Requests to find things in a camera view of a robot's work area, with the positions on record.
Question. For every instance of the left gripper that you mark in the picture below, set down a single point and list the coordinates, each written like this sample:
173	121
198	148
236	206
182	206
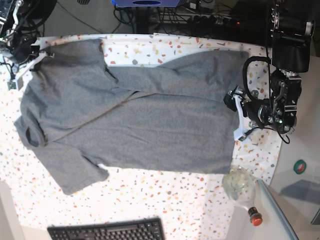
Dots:
250	108

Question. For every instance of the black computer keyboard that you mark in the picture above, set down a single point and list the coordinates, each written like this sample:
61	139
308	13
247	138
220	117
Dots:
145	229

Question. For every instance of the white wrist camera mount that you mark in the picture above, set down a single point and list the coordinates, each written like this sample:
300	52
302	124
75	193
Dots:
238	117
15	81

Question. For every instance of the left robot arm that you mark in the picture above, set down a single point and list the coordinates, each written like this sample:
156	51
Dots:
289	29

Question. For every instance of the clear round glass bottle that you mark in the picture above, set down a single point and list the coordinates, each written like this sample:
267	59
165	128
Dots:
240	188

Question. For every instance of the green tape roll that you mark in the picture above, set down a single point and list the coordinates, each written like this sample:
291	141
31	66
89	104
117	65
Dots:
300	167

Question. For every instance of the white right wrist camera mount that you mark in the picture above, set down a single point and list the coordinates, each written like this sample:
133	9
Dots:
15	81

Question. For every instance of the blue box with oval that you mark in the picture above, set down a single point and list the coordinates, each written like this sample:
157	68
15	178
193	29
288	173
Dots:
148	3

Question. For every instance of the grey metal bar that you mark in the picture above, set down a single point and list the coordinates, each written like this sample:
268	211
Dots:
275	225

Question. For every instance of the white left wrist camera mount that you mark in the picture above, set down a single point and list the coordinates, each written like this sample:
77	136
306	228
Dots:
238	117

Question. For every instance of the grey t-shirt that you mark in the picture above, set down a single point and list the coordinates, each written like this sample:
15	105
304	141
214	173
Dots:
80	116

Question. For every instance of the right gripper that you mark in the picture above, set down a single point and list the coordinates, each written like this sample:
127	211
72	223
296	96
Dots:
25	52

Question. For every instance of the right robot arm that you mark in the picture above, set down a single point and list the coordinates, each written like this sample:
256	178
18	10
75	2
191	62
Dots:
20	22

